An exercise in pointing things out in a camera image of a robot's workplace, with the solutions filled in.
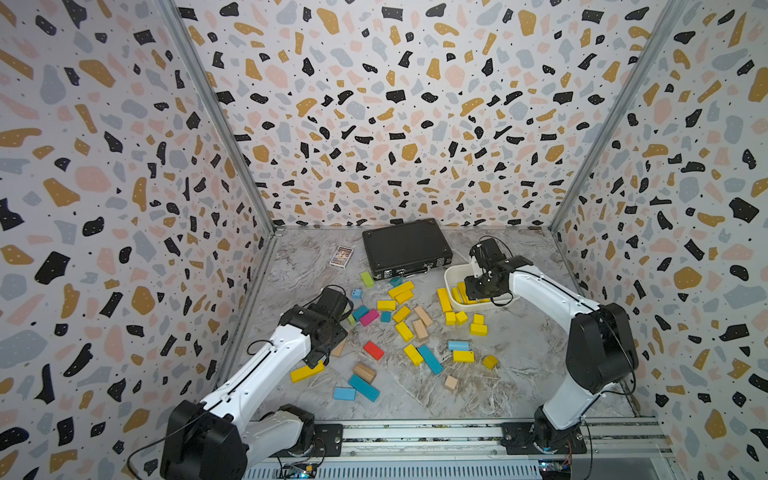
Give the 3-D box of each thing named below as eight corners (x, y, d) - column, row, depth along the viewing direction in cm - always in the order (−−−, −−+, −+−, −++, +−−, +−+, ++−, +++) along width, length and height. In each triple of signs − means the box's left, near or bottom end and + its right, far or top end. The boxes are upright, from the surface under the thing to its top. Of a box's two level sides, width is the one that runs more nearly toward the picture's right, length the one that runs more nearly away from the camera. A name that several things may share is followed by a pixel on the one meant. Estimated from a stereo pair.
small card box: (329, 265, 112) (328, 261, 110) (339, 248, 117) (338, 245, 116) (344, 269, 111) (343, 265, 109) (353, 252, 116) (353, 248, 115)
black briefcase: (375, 285, 106) (374, 274, 102) (362, 242, 120) (361, 231, 115) (452, 266, 112) (455, 255, 107) (432, 227, 126) (434, 216, 121)
